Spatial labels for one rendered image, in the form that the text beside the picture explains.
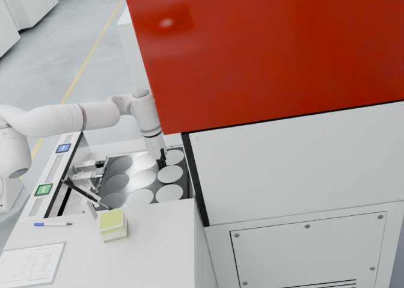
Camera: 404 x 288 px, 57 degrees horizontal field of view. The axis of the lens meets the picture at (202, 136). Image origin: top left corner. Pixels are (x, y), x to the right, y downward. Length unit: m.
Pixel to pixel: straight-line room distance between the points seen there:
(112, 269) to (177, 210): 0.26
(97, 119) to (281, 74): 0.58
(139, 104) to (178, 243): 0.49
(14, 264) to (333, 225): 1.05
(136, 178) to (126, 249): 0.40
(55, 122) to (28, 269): 0.44
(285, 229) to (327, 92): 0.55
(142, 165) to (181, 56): 0.69
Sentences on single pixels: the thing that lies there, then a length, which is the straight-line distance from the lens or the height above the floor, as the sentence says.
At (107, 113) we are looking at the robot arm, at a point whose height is 1.25.
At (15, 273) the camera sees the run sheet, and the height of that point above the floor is 0.97.
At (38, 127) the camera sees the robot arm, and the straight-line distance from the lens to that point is 1.16.
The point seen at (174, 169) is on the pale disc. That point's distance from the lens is 1.48.
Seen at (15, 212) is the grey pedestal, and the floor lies 0.82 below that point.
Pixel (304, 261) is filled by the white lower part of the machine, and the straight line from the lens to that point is 1.56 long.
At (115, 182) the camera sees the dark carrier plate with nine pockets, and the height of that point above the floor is 0.90.
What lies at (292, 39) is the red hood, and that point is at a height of 1.45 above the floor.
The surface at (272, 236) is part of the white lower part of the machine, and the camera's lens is 1.42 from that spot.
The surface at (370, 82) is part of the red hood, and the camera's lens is 1.11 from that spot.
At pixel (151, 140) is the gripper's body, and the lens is 1.39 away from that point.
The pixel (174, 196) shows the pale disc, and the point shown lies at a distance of 1.37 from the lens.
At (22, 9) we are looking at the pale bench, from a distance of 7.69.
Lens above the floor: 1.82
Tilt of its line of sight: 35 degrees down
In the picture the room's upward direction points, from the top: 12 degrees counter-clockwise
